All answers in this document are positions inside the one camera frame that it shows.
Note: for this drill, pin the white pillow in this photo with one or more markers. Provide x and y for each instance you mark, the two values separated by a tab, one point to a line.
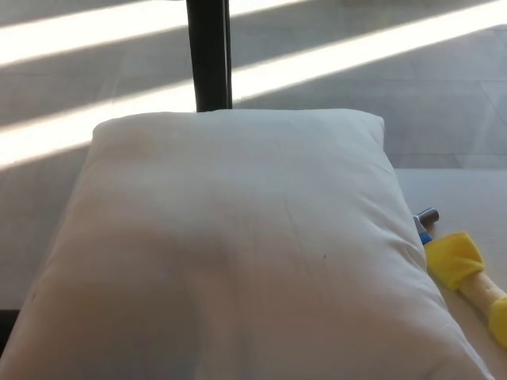
245	237

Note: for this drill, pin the black vertical pole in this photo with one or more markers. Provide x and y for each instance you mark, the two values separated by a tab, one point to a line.
209	55

